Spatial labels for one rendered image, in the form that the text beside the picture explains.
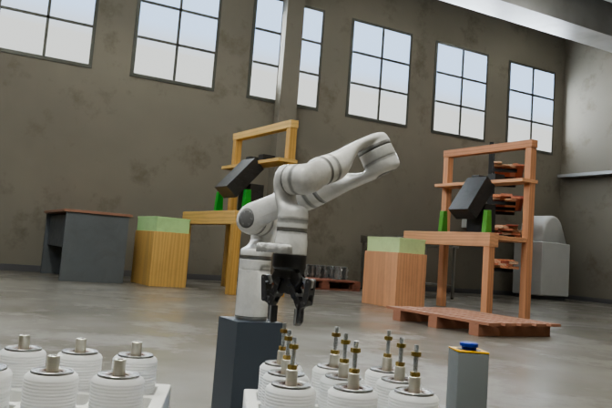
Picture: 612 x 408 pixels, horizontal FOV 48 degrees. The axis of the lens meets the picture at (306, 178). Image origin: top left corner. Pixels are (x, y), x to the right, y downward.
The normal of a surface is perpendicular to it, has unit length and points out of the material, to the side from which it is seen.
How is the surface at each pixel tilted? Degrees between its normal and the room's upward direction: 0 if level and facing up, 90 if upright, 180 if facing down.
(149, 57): 90
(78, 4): 90
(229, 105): 90
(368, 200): 90
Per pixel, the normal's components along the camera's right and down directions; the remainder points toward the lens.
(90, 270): 0.48, -0.06
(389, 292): -0.86, -0.12
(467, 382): 0.11, -0.10
